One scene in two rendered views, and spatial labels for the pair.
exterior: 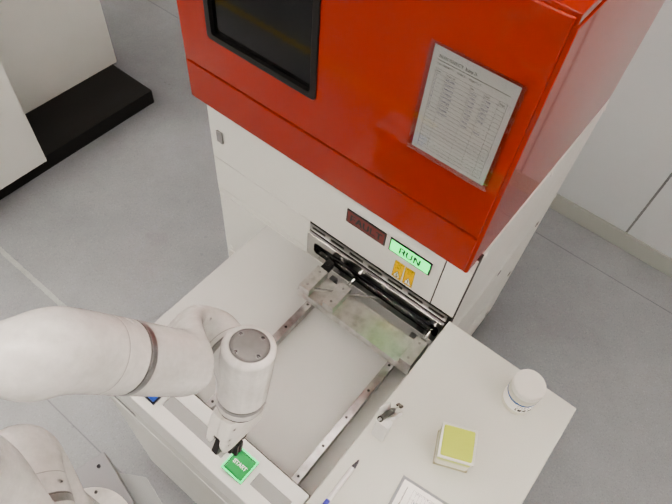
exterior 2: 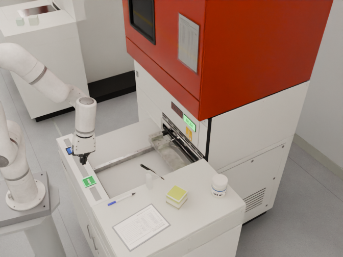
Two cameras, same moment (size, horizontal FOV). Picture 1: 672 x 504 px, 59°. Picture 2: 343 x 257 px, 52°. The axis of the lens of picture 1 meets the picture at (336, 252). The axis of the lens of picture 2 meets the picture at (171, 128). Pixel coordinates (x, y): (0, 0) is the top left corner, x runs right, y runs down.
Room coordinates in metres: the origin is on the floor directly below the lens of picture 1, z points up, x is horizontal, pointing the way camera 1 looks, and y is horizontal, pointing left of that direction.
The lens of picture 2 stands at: (-0.51, -0.72, 2.25)
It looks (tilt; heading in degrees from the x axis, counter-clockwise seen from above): 40 degrees down; 26
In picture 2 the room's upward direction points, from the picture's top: straight up
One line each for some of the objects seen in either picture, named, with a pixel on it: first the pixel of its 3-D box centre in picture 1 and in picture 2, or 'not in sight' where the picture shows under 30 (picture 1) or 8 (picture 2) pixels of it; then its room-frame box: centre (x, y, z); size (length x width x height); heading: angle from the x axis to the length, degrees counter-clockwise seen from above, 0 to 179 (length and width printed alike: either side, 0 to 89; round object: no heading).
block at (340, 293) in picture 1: (336, 297); (162, 144); (0.80, -0.02, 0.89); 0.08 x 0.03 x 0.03; 147
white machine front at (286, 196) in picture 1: (326, 217); (167, 109); (0.96, 0.04, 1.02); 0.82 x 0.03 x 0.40; 57
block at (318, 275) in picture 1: (313, 280); (155, 135); (0.84, 0.05, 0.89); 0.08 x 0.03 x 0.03; 147
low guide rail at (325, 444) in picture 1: (357, 405); not in sight; (0.53, -0.10, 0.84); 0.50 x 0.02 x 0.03; 147
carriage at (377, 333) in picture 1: (359, 320); (169, 155); (0.76, -0.08, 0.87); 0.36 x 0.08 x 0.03; 57
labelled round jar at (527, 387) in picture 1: (523, 392); (219, 186); (0.54, -0.45, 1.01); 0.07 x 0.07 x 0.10
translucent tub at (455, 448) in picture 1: (454, 448); (176, 197); (0.41, -0.29, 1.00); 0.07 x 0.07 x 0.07; 81
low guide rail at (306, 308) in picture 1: (274, 340); (130, 155); (0.68, 0.13, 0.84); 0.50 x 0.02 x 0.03; 147
